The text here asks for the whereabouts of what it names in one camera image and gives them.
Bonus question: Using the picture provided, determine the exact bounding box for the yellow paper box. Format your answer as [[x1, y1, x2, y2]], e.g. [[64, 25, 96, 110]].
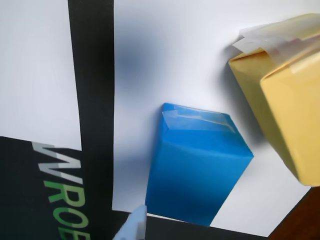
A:
[[228, 12, 320, 187]]

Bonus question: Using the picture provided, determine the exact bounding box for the plain white paper sheet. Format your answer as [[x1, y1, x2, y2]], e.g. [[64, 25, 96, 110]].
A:
[[111, 0, 320, 238]]

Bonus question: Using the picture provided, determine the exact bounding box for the white paper sheet marked 1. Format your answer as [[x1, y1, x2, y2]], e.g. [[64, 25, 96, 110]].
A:
[[0, 0, 83, 152]]

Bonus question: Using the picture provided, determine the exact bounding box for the blue paper box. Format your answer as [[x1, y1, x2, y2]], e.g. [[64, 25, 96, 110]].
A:
[[144, 102, 255, 228]]

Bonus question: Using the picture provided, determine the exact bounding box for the black mat with WRO print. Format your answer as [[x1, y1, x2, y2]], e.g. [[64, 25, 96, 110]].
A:
[[0, 0, 316, 240]]

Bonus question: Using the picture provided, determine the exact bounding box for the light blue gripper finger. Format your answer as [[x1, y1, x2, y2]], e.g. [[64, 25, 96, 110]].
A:
[[112, 204, 147, 240]]

